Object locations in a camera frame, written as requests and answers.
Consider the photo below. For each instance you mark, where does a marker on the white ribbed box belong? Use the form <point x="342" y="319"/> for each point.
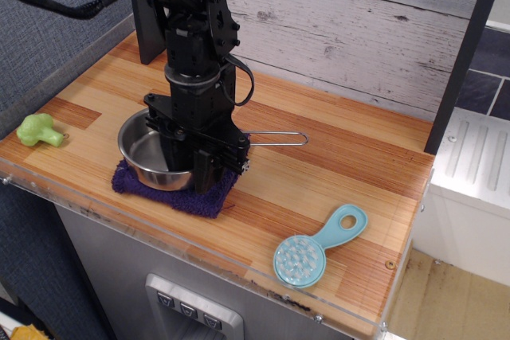
<point x="464" y="219"/>

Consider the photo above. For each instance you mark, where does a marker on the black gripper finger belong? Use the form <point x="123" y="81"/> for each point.
<point x="178" y="155"/>
<point x="208" y="171"/>

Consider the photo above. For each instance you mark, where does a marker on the yellow object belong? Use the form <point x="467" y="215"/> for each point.
<point x="28" y="333"/>

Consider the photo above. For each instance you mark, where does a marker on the clear acrylic edge guard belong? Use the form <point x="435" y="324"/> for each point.
<point x="80" y="264"/>

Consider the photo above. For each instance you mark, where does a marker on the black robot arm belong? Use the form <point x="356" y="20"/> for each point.
<point x="199" y="35"/>

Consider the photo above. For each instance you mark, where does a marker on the stainless steel pot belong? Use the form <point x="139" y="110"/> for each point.
<point x="140" y="146"/>

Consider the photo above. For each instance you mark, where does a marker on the silver dispenser panel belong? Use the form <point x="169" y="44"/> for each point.
<point x="183" y="314"/>

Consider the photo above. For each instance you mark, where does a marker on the purple terry cloth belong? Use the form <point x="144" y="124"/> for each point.
<point x="207" y="205"/>

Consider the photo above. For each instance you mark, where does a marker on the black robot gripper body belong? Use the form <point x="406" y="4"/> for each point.
<point x="201" y="107"/>

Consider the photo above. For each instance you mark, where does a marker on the green toy broccoli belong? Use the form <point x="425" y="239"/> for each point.
<point x="37" y="128"/>

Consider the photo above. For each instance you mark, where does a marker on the light blue scrub brush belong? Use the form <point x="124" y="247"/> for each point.
<point x="300" y="260"/>

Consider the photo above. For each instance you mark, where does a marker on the black vertical post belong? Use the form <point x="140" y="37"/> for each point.
<point x="468" y="47"/>

